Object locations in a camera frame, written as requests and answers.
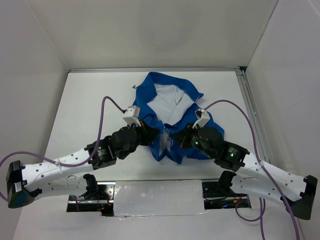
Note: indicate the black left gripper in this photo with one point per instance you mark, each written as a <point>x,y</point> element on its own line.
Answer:
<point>149,135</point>

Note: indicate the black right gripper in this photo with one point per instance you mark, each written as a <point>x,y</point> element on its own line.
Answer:
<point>182,138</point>

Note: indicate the blue jacket with white lining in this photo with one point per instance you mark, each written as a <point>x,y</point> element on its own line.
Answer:
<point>168,103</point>

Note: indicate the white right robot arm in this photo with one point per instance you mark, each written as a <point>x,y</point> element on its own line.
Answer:
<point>245,174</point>

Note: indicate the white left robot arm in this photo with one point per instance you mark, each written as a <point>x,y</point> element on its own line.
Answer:
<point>71,174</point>

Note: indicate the white taped cover panel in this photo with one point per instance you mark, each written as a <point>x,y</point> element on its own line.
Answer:
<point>158,198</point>

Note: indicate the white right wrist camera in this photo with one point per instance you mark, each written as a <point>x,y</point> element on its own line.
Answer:
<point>203,118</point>

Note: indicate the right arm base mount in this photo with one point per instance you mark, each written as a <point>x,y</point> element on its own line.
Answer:
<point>214,198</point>

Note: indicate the aluminium right side rail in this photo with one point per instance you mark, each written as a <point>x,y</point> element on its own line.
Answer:
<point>252,111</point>

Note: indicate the aluminium table edge rail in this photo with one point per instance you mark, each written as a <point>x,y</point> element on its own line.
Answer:
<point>160,69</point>

